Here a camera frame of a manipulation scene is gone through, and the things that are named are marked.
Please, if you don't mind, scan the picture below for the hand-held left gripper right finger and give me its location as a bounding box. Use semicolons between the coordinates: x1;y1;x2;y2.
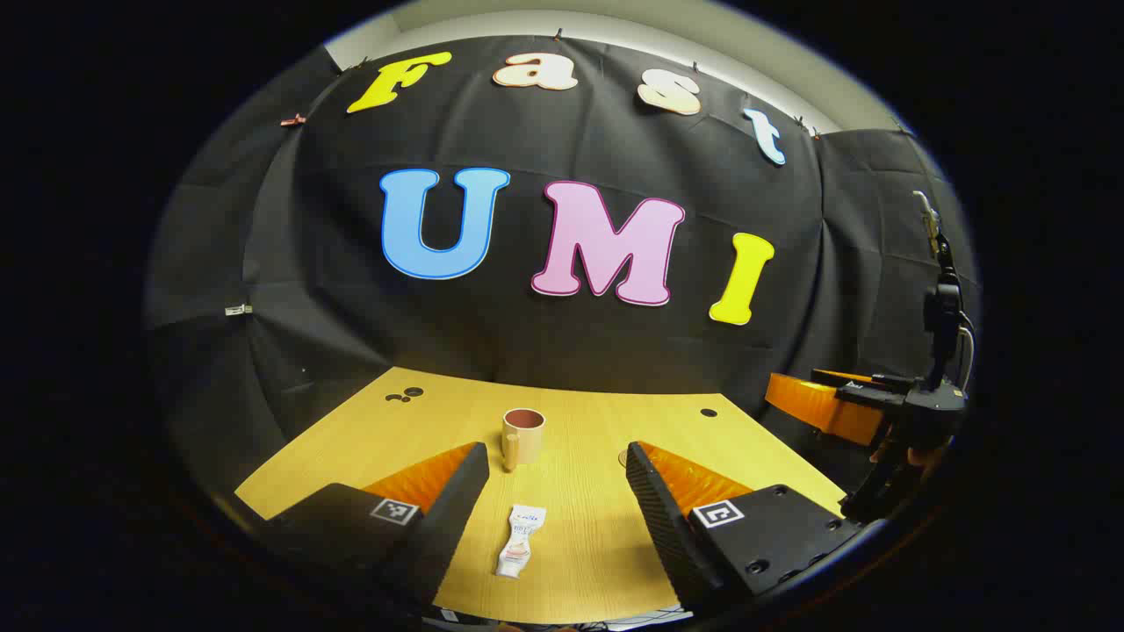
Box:
625;442;866;615

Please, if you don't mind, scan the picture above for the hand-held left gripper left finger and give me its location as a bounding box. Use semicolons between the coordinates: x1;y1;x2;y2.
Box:
263;442;490;611

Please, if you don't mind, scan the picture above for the white toothpaste tube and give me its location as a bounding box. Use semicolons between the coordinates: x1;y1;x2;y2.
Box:
495;505;547;578

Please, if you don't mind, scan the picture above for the beige cup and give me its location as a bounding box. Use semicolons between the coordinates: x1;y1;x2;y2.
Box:
501;408;546;472

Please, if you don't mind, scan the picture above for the wooden desktop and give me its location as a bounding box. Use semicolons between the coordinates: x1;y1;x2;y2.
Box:
234;367;848;626

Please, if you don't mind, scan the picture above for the black backdrop cloth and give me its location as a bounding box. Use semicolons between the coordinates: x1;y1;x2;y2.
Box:
145;35;980;492

